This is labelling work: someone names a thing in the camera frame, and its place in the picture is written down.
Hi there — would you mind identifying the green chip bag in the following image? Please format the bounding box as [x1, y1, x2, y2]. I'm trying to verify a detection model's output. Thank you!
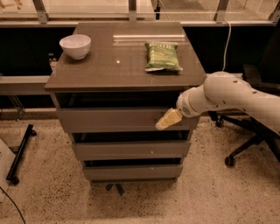
[145, 42, 183, 72]

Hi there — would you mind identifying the white ceramic bowl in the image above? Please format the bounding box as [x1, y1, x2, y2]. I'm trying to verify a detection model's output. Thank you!
[59, 34, 91, 60]

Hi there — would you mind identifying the black office chair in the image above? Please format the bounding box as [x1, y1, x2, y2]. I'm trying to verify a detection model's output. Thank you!
[208, 22, 280, 167]

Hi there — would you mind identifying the black wheeled stand base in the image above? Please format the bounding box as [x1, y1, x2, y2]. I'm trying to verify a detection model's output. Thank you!
[6, 124, 37, 185]

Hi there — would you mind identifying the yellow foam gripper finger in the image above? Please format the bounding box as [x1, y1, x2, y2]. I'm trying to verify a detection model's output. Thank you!
[156, 108, 182, 130]

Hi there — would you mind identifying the black floor cable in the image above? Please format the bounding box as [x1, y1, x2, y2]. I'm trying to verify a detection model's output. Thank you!
[0, 185, 27, 224]

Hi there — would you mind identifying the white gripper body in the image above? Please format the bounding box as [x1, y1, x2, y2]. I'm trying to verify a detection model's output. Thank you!
[176, 89, 200, 118]

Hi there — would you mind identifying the white board on floor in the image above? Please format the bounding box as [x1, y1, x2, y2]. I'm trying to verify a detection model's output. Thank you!
[0, 138, 15, 202]

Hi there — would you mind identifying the white hanging cable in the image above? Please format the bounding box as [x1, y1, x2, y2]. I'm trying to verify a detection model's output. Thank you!
[221, 20, 232, 73]

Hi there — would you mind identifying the grey drawer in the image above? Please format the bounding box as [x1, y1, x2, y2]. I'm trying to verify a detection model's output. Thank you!
[72, 141, 190, 161]
[56, 106, 201, 134]
[83, 164, 183, 181]

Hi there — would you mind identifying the grey middle drawer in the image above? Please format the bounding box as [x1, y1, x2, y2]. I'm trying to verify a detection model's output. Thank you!
[72, 141, 190, 161]

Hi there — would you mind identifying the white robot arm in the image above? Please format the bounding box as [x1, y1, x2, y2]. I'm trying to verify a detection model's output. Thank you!
[156, 72, 280, 135]

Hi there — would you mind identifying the grey drawer cabinet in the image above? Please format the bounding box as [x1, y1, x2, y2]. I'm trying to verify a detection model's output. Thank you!
[45, 22, 206, 183]

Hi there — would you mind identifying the grey top drawer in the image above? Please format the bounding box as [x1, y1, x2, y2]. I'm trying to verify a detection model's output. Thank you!
[56, 106, 201, 134]

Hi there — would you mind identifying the grey bottom drawer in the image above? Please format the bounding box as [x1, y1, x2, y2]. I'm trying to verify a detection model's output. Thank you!
[83, 164, 183, 181]

